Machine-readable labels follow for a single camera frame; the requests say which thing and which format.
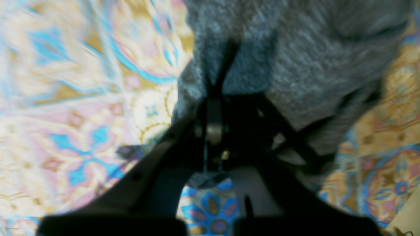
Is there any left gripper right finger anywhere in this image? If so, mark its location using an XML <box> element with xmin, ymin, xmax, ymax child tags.
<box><xmin>226</xmin><ymin>95</ymin><xmax>381</xmax><ymax>236</ymax></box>

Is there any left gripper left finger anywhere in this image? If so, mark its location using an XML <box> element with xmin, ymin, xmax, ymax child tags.
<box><xmin>36</xmin><ymin>97</ymin><xmax>227</xmax><ymax>236</ymax></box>

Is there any patterned tablecloth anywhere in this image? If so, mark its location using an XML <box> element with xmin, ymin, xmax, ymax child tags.
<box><xmin>1</xmin><ymin>0</ymin><xmax>419</xmax><ymax>236</ymax></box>

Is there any grey t-shirt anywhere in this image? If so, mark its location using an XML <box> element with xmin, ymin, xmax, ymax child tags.
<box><xmin>171</xmin><ymin>0</ymin><xmax>414</xmax><ymax>194</ymax></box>

